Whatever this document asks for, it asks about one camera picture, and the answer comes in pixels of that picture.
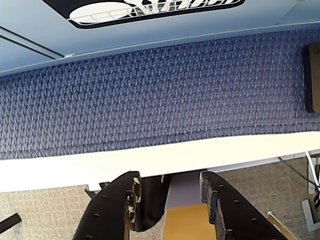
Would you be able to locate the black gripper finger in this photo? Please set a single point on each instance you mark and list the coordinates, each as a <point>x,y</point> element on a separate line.
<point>235,215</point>
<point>110,212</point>

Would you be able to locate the blue dishwasher cabinet door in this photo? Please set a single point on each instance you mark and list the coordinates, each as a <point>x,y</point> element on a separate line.
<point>190,27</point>

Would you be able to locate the yellow wooden panel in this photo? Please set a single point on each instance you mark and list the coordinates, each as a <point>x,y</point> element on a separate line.
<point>186,222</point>

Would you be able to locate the black flat strip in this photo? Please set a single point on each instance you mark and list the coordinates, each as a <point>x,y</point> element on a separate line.
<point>8,222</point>

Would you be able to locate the blue woven carpet mat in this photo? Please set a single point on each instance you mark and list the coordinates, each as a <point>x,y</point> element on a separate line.
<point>155,95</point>

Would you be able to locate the black flat box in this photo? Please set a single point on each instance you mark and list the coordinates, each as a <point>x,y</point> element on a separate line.
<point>312,80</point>

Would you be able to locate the blue toy kitchen body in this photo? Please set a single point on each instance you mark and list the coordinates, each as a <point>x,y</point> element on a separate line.
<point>17,58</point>

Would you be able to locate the grey metal bracket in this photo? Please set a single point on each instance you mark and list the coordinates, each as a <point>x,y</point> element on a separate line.
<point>310,215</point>

